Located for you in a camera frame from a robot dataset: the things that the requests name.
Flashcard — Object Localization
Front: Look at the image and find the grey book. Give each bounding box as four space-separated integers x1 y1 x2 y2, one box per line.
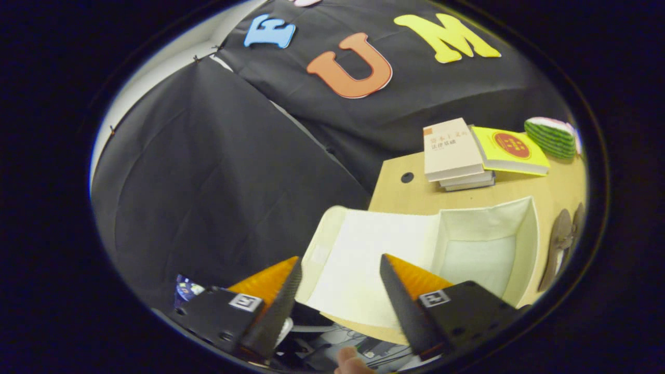
444 177 496 192

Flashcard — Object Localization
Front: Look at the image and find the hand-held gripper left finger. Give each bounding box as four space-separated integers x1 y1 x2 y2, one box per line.
169 256 303 362

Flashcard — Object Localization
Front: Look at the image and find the white book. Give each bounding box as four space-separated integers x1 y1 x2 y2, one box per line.
439 170 494 188

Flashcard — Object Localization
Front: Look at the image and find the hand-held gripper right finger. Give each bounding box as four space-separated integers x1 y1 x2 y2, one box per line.
379 253 530 362

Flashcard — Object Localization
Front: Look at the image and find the beige book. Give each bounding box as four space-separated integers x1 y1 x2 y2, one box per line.
423 118 485 182

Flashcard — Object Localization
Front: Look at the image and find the watermelon slice plush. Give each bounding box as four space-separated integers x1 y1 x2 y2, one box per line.
524 117 578 160

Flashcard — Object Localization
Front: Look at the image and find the brown shoe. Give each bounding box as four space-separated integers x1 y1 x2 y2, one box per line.
570 202 586 247
537 209 573 292

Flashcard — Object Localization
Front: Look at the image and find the pale fabric storage box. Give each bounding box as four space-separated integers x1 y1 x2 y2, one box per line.
295 196 541 330

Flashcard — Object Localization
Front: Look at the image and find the black backdrop cloth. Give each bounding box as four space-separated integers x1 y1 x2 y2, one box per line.
91 0 577 312

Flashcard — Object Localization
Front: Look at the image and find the yellow book with red circle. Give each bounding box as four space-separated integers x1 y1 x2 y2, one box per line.
470 126 550 176

